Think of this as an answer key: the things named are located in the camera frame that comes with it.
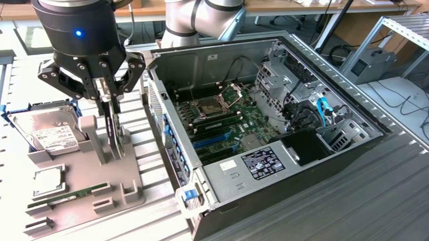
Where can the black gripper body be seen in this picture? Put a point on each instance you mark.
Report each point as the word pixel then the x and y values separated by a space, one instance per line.
pixel 81 25

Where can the black graphics card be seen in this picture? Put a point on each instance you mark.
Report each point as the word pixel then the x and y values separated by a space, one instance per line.
pixel 115 135

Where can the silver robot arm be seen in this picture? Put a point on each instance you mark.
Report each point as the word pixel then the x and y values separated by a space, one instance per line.
pixel 188 22

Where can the hard disk in blue caddy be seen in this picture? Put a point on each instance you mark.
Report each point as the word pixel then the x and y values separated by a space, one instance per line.
pixel 43 125

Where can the wooden desk with white legs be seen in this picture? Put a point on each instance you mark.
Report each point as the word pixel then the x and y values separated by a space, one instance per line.
pixel 17 13

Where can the CPU socket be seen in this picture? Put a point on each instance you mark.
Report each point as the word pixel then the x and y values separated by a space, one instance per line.
pixel 208 109

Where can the metal socket cover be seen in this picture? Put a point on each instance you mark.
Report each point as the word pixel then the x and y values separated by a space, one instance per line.
pixel 232 96

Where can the black RAM stick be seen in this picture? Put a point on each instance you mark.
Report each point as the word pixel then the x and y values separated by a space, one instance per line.
pixel 218 124

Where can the blue expansion slot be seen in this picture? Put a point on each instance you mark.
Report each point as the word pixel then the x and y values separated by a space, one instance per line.
pixel 209 141

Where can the green motherboard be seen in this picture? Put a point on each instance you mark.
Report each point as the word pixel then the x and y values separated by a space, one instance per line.
pixel 254 118

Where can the black expansion slot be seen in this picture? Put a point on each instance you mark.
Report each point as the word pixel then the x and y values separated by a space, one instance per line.
pixel 214 154

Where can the grey parts rack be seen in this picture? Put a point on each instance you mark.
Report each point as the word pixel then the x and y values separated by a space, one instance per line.
pixel 83 180

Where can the silver CPU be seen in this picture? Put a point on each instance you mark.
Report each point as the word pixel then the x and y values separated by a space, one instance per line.
pixel 49 182

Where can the silver chipset heatsink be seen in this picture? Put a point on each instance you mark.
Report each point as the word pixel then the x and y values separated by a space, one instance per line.
pixel 252 143

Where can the green RAM stick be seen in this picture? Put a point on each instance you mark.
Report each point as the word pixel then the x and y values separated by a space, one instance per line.
pixel 67 197

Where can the dark office chair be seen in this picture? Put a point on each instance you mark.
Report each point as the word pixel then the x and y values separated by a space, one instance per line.
pixel 285 19

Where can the silver power supply unit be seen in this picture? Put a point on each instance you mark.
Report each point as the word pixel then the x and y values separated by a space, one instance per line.
pixel 232 180

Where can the metal drive cage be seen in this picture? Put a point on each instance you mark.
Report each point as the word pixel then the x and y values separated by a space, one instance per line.
pixel 308 91

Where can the black fan shroud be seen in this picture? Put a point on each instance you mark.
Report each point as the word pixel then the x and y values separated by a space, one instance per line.
pixel 301 148

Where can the black pole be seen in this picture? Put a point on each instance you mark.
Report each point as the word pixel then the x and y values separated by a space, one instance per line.
pixel 336 22

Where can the metal disk bay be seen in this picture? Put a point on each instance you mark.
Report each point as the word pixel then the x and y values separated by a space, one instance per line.
pixel 340 140

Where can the open PC case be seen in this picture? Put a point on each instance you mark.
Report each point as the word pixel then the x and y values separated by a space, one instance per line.
pixel 285 200

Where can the long wooden desk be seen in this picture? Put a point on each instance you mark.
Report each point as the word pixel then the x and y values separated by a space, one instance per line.
pixel 369 7

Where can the aluminium frame rack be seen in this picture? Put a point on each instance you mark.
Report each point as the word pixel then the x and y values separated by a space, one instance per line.
pixel 405 27

